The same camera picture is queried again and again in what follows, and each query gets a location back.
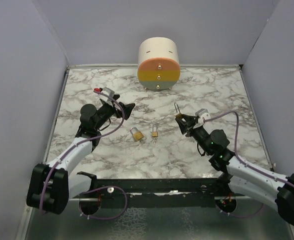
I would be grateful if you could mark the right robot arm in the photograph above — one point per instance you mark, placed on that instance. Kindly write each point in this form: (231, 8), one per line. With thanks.
(268, 187)

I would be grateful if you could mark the large brass padlock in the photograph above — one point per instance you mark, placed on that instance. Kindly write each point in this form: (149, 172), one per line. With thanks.
(136, 134)

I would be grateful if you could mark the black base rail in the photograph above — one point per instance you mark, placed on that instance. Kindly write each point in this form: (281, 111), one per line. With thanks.
(157, 193)

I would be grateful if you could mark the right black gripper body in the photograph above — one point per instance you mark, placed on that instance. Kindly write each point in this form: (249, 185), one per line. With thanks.
(197, 133)

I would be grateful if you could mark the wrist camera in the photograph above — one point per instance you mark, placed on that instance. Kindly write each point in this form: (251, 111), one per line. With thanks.
(104, 91)
(202, 115)

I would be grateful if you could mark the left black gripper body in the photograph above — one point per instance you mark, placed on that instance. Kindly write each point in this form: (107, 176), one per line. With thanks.
(106, 112)

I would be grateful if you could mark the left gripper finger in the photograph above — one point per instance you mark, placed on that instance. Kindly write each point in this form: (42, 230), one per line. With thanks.
(127, 108)
(109, 98)

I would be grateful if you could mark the round three-drawer storage box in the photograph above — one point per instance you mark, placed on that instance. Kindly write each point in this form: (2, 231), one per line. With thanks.
(158, 64)

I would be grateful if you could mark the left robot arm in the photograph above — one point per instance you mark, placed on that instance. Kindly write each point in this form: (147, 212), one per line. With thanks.
(51, 186)

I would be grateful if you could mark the small brass padlock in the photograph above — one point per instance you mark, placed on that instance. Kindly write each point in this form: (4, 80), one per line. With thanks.
(178, 112)
(154, 132)

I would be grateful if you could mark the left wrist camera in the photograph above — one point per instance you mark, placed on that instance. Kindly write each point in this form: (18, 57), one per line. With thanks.
(104, 91)

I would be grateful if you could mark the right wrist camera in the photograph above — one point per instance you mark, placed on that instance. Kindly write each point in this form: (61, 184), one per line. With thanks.
(202, 115)

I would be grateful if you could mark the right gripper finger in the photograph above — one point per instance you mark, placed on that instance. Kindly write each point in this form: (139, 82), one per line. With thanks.
(190, 118)
(183, 123)

